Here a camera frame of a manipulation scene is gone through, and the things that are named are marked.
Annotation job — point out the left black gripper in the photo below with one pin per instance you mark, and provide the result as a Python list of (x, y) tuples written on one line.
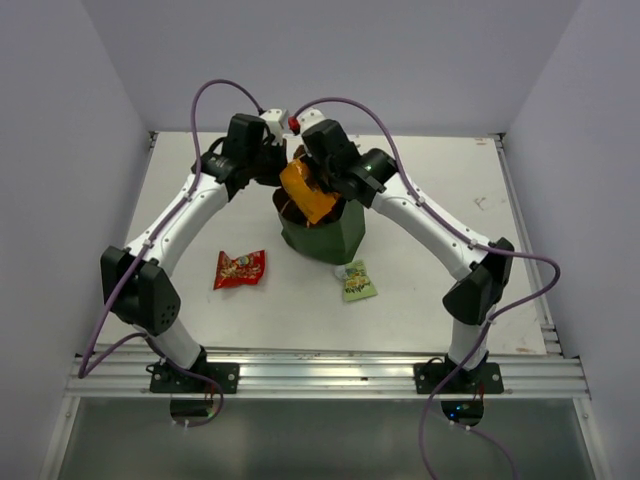
[(281, 155)]

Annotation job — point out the yellow mango candy bag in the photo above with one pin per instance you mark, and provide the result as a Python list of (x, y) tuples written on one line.
[(302, 188)]

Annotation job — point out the green paper bag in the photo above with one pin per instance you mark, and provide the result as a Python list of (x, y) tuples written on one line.
[(334, 240)]

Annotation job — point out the light green snack packet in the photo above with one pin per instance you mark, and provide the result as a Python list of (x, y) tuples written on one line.
[(356, 282)]

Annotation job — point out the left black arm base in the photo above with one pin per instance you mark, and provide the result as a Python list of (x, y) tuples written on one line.
[(212, 377)]

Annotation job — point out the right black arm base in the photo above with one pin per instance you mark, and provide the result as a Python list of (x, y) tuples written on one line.
[(485, 378)]

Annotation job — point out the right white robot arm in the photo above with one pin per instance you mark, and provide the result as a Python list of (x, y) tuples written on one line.
[(373, 179)]

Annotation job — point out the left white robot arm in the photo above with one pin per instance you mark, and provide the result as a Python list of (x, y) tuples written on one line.
[(137, 278)]

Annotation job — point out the red snack packet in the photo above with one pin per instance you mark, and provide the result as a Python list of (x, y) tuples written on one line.
[(247, 269)]

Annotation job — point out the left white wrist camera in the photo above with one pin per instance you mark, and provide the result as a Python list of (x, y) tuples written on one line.
[(277, 122)]

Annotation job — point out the aluminium front rail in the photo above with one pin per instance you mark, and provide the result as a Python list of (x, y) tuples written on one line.
[(308, 375)]

